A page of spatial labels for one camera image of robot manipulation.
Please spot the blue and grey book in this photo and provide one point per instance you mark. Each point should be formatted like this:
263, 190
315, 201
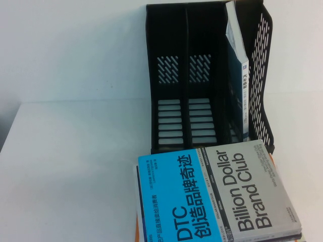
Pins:
227, 196

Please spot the navy robot cover book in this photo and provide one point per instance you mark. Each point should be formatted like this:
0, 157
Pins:
137, 191

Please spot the white-spine dark blue book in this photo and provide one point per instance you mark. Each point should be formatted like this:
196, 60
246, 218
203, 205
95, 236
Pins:
244, 100

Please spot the black plastic book stand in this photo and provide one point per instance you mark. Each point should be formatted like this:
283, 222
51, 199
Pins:
184, 37

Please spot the orange and white book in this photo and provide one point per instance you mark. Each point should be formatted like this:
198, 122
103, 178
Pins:
272, 162

